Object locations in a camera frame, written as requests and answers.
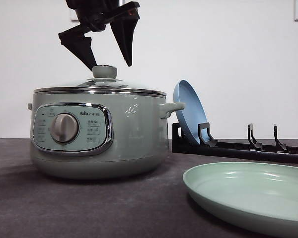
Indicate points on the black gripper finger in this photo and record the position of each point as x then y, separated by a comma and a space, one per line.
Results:
123, 21
75, 41

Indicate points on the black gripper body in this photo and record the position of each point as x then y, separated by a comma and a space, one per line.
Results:
92, 13

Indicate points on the glass pot lid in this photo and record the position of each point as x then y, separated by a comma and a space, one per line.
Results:
104, 82

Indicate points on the green plate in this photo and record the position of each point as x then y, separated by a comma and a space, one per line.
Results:
261, 196

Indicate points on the green electric steamer pot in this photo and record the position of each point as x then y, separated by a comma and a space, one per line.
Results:
96, 135

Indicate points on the blue plate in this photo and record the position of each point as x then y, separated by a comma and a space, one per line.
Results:
193, 114

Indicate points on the black plate rack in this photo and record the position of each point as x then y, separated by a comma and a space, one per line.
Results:
208, 145

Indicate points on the white wall socket left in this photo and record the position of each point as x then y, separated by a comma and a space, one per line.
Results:
72, 18

